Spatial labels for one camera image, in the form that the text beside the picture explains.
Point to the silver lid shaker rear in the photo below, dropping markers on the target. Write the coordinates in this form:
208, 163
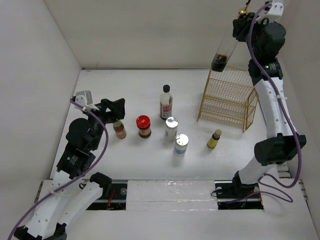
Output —
171, 128

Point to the silver lid shaker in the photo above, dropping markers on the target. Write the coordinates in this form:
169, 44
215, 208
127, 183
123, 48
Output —
171, 128
181, 145

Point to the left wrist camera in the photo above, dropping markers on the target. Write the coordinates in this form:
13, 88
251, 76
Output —
83, 101

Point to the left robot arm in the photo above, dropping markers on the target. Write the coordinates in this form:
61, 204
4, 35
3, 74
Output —
52, 216

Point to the silver lid shaker front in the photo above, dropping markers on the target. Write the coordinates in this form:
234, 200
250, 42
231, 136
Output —
181, 145

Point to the small yellow label bottle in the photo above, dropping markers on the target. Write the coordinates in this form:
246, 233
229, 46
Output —
213, 141

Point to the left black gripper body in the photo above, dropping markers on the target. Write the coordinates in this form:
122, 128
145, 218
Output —
106, 117

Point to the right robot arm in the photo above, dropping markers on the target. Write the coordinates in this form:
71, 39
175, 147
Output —
264, 40

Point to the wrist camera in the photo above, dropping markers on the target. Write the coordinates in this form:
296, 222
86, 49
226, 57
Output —
83, 101
273, 12

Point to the glass cruet gold spout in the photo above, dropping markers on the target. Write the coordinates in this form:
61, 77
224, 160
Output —
228, 43

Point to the black mounting rail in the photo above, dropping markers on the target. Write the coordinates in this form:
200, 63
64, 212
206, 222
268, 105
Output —
116, 199

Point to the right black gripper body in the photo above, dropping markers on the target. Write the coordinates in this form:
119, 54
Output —
257, 30

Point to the red lid sauce jar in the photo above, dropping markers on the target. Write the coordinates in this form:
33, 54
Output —
143, 123

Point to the small red sauce bottle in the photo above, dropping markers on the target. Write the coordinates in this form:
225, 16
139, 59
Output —
119, 129

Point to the gold wire basket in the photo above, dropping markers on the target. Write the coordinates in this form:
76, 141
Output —
229, 98

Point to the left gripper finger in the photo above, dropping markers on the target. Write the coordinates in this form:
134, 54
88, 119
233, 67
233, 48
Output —
110, 104
120, 108

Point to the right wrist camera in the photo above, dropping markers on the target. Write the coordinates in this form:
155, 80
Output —
273, 12

